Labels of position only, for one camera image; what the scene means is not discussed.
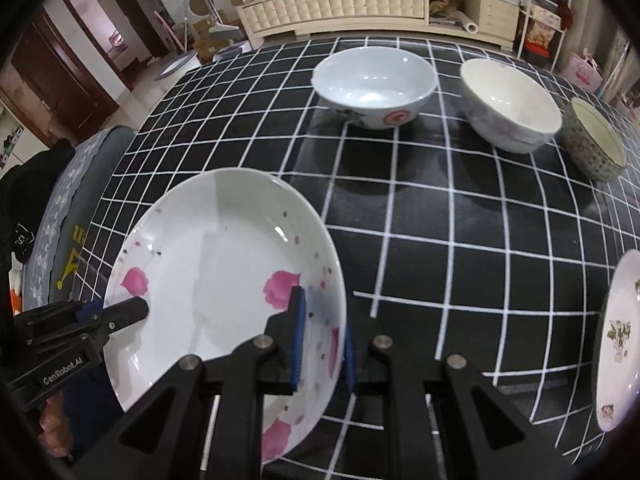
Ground white metal shelf rack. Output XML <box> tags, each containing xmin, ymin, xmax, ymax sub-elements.
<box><xmin>514</xmin><ymin>0</ymin><xmax>573</xmax><ymax>70</ymax></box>

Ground cream tufted TV cabinet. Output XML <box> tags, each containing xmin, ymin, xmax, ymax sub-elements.
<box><xmin>236</xmin><ymin>0</ymin><xmax>520</xmax><ymax>51</ymax></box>

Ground white plate cartoon bear print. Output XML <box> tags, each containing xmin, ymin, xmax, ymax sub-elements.
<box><xmin>592</xmin><ymin>249</ymin><xmax>640</xmax><ymax>432</ymax></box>

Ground person's left hand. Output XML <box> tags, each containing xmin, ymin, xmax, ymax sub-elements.
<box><xmin>38</xmin><ymin>391</ymin><xmax>74</xmax><ymax>458</ymax></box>

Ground white paper roll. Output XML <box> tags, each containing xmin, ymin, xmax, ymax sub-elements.
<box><xmin>451</xmin><ymin>10</ymin><xmax>478</xmax><ymax>35</ymax></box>

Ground black white grid tablecloth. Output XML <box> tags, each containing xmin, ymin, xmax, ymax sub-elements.
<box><xmin>73</xmin><ymin>38</ymin><xmax>639</xmax><ymax>464</ymax></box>

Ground white bowl red seal pattern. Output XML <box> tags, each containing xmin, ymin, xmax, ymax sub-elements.
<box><xmin>311</xmin><ymin>47</ymin><xmax>438</xmax><ymax>130</ymax></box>

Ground white bowl grey marbled outside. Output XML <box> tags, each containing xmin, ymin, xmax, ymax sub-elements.
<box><xmin>460</xmin><ymin>58</ymin><xmax>562</xmax><ymax>154</ymax></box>

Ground white plate pink flowers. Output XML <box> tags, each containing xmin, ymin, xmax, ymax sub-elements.
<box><xmin>103</xmin><ymin>168</ymin><xmax>347</xmax><ymax>462</ymax></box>

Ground green patterned bowl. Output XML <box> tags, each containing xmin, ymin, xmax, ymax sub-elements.
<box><xmin>559</xmin><ymin>98</ymin><xmax>628</xmax><ymax>183</ymax></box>

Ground dark brown wooden door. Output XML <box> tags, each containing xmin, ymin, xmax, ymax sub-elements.
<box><xmin>1</xmin><ymin>0</ymin><xmax>169</xmax><ymax>146</ymax></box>

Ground pink gift bag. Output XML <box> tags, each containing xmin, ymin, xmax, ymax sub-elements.
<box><xmin>561</xmin><ymin>52</ymin><xmax>603</xmax><ymax>93</ymax></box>

